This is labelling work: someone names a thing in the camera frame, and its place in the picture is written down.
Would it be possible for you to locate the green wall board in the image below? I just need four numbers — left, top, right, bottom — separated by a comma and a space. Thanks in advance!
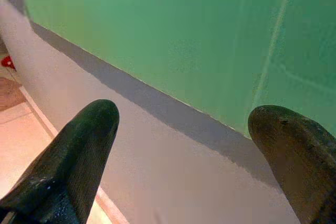
23, 0, 336, 141

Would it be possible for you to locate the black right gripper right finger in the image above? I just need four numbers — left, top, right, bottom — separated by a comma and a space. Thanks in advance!
247, 104, 336, 224

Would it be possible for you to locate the brown floor rug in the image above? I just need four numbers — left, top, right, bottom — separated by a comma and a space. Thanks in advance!
0, 76, 24, 111

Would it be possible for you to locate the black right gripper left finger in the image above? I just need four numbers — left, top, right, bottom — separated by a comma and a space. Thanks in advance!
0, 99, 120, 224

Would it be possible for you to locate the small red object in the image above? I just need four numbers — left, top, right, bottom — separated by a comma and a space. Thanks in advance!
1, 55, 17, 72

